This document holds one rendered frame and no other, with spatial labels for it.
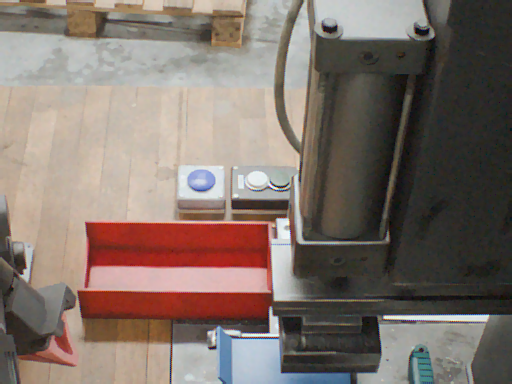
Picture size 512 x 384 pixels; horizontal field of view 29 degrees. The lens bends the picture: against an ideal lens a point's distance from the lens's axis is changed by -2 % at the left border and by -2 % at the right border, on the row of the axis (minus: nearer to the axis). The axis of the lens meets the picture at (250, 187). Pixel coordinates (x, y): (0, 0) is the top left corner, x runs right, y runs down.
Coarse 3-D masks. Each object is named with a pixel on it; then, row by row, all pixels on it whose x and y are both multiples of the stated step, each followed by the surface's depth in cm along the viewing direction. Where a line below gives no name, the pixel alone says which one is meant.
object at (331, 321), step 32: (288, 224) 111; (288, 256) 103; (288, 288) 100; (320, 288) 100; (352, 288) 100; (384, 288) 102; (288, 320) 102; (320, 320) 100; (352, 320) 101; (288, 352) 100; (320, 352) 100; (352, 352) 100
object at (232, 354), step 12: (228, 336) 118; (228, 348) 117; (240, 348) 118; (252, 348) 118; (264, 348) 118; (276, 348) 118; (228, 360) 116; (240, 360) 117; (252, 360) 117; (264, 360) 117; (276, 360) 117; (228, 372) 114; (240, 372) 116; (252, 372) 116; (264, 372) 116; (276, 372) 116
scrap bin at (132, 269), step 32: (96, 224) 135; (128, 224) 135; (160, 224) 135; (192, 224) 135; (224, 224) 135; (256, 224) 135; (96, 256) 137; (128, 256) 137; (160, 256) 138; (192, 256) 138; (224, 256) 138; (256, 256) 138; (96, 288) 127; (128, 288) 134; (160, 288) 134; (192, 288) 134; (224, 288) 134; (256, 288) 135
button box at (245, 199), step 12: (240, 168) 146; (252, 168) 146; (264, 168) 146; (276, 168) 146; (288, 168) 147; (240, 180) 144; (240, 192) 143; (252, 192) 143; (264, 192) 143; (276, 192) 143; (288, 192) 143; (240, 204) 143; (252, 204) 143; (264, 204) 143; (276, 204) 143; (288, 204) 143
